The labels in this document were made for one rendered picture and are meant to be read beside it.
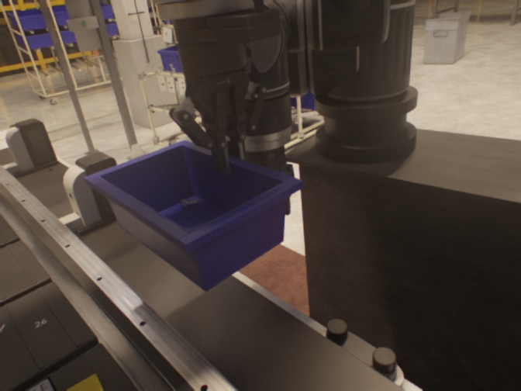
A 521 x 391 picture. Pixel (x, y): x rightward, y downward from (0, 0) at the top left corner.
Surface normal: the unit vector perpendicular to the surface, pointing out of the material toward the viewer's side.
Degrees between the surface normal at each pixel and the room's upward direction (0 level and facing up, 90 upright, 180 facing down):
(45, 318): 0
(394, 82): 90
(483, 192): 0
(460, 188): 0
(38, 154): 90
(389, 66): 90
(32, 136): 90
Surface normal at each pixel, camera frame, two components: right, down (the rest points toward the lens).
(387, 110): 0.18, 0.44
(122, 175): 0.66, 0.20
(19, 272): -0.11, -0.88
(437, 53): -0.58, 0.43
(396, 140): 0.09, -0.66
